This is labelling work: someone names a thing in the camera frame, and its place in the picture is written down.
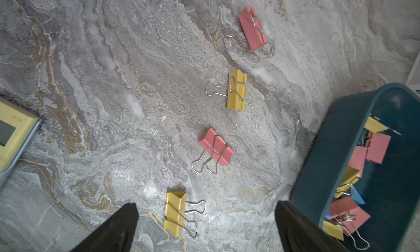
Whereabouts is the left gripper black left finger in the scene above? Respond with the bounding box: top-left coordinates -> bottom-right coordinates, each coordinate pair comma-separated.
72,203 -> 139,252

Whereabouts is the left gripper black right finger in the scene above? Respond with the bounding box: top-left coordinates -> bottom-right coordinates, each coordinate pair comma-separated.
275,201 -> 347,252

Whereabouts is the yellow binder clip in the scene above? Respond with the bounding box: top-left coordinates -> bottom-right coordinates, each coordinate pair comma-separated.
205,69 -> 247,110
163,191 -> 207,238

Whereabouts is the teal plastic storage box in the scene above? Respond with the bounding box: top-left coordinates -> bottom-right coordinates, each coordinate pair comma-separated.
291,84 -> 420,252

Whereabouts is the pink binder clip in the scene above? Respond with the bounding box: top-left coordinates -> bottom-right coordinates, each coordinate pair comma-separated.
191,128 -> 234,174
223,6 -> 274,57

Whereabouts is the yellow blue calculator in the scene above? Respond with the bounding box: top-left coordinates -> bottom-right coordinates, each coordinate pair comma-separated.
1,98 -> 42,185

